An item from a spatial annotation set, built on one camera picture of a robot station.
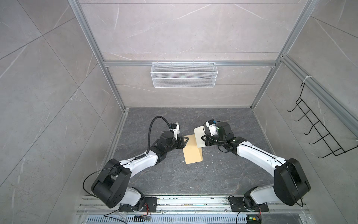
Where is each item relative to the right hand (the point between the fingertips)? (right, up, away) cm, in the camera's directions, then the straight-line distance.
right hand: (201, 136), depth 86 cm
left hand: (-9, 0, -2) cm, 10 cm away
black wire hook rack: (+54, -2, -27) cm, 61 cm away
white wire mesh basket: (-11, +44, +14) cm, 47 cm away
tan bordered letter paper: (-1, +2, +2) cm, 3 cm away
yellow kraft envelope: (-5, -13, +7) cm, 15 cm away
